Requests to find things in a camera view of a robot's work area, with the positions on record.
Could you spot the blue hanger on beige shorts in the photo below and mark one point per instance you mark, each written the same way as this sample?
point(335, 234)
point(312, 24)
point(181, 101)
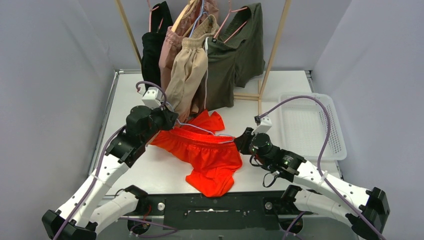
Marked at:
point(202, 12)

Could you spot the olive green shorts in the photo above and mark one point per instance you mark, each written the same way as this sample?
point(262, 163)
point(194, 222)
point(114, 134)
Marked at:
point(234, 63)

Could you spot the pink hanger on green shorts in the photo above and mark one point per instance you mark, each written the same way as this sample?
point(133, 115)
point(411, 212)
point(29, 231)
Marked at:
point(233, 27)

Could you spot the pink hanger on black shorts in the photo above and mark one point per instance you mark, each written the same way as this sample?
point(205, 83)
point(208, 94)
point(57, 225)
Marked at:
point(156, 18)

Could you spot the light blue wire hanger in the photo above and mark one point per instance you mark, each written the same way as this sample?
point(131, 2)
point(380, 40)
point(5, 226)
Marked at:
point(232, 138)

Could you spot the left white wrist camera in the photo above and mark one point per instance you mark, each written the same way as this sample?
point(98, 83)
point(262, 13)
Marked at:
point(152, 97)

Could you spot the wooden hanger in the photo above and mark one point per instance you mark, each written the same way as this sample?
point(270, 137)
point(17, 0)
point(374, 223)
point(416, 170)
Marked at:
point(185, 19)

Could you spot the white plastic basket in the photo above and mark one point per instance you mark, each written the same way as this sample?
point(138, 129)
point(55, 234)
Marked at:
point(304, 128)

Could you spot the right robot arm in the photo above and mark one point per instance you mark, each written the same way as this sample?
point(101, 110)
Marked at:
point(365, 211)

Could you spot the beige shorts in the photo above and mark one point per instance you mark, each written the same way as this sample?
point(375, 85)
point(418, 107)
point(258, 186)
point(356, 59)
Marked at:
point(186, 89)

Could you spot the orange shorts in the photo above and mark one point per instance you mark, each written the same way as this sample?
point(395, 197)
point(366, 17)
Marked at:
point(213, 164)

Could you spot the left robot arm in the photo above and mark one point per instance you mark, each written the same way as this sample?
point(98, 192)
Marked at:
point(81, 217)

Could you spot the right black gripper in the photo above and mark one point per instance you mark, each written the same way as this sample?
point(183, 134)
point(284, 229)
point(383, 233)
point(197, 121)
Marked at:
point(243, 141)

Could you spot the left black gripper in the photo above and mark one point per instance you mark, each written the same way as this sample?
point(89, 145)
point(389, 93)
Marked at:
point(168, 117)

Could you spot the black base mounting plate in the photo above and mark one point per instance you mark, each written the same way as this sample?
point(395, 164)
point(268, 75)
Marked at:
point(233, 211)

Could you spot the black shorts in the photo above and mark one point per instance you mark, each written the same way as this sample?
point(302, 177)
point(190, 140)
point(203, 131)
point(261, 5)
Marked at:
point(152, 43)

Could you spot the pink shorts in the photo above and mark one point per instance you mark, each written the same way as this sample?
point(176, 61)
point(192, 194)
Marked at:
point(173, 44)

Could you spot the wooden clothes rack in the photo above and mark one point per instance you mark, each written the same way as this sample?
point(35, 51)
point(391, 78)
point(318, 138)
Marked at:
point(258, 97)

